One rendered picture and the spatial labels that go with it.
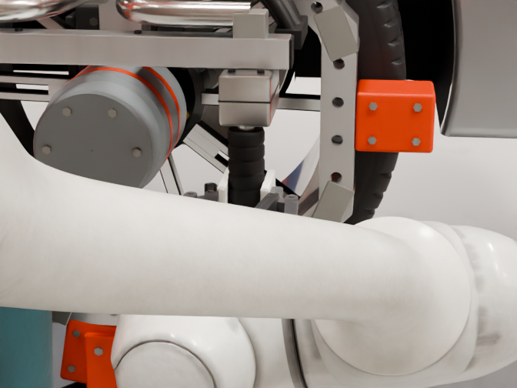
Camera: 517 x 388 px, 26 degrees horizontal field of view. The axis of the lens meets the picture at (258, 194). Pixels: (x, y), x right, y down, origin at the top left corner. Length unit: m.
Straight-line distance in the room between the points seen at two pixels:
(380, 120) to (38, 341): 0.47
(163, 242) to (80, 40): 0.62
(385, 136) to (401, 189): 2.50
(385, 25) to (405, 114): 0.12
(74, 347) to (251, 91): 0.51
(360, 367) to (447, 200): 3.00
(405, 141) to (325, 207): 0.12
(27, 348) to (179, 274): 0.81
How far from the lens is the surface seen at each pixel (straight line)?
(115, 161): 1.18
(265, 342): 0.75
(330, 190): 1.31
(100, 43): 1.11
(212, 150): 1.42
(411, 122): 1.28
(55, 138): 1.19
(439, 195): 3.75
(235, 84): 1.06
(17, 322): 1.30
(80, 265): 0.47
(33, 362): 1.33
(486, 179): 3.94
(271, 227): 0.56
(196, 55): 1.09
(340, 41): 1.26
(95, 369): 1.44
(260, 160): 1.08
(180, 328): 0.72
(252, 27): 1.08
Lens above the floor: 1.18
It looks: 18 degrees down
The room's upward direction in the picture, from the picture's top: straight up
